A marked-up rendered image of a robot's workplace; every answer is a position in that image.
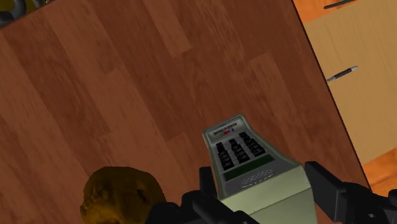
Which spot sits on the brown lumpy potato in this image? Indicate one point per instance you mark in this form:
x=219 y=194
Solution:
x=121 y=195

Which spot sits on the tan wooden drawer cabinet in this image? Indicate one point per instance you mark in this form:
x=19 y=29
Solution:
x=366 y=102

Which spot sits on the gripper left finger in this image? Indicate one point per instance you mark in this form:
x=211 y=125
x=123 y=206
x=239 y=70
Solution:
x=204 y=209

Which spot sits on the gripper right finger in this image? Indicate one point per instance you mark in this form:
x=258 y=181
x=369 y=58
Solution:
x=350 y=201

